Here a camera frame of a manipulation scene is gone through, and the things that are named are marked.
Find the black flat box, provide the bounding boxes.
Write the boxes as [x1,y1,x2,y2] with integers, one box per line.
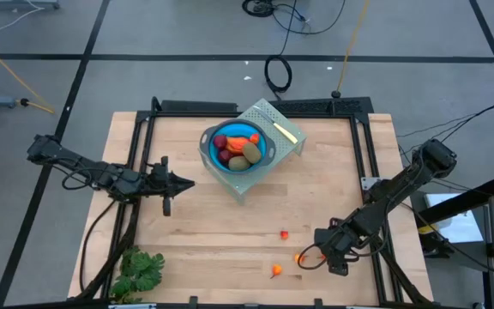
[160,99,239,113]

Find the black metal table frame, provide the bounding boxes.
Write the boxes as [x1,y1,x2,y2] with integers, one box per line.
[67,96,435,309]

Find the black perforated cover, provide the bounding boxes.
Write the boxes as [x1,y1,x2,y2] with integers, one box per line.
[272,96,375,115]

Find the yellow hanging cable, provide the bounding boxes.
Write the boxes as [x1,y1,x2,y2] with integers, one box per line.
[330,0,372,100]

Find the brown kiwi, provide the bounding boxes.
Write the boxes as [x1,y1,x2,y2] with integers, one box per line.
[227,154,252,173]
[241,141,263,166]

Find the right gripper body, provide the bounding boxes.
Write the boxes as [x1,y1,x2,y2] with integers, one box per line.
[313,216,362,277]

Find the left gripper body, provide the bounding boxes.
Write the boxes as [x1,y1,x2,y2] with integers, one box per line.
[143,154,175,217]

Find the black hanging cable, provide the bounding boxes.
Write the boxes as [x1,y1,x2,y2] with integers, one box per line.
[263,0,312,100]

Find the yellow floor cable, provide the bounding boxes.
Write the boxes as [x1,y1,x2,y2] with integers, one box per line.
[0,33,56,115]

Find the red orange mango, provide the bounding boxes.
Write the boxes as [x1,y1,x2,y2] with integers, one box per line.
[225,136,252,155]

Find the blue collapsible colander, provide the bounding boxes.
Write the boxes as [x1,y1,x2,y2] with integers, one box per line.
[198,118,277,175]

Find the yellow handled knife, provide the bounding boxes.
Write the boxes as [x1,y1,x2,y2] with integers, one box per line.
[253,105,299,145]

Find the green leafy vegetable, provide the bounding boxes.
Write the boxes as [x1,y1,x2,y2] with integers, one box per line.
[108,245,166,305]

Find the white floor cable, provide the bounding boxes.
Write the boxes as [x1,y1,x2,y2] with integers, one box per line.
[0,4,45,42]

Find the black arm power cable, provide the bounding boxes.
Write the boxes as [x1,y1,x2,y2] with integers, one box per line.
[78,199,119,293]

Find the grey wheeled base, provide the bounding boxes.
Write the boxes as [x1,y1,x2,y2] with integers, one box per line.
[0,0,61,10]

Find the pale green perforated shelf riser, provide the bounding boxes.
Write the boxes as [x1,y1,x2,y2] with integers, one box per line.
[198,98,308,206]

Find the black diagonal beam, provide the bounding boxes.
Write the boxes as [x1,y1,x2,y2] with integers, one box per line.
[416,174,494,225]

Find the black cable bundle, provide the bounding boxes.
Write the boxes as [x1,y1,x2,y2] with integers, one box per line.
[241,0,346,35]

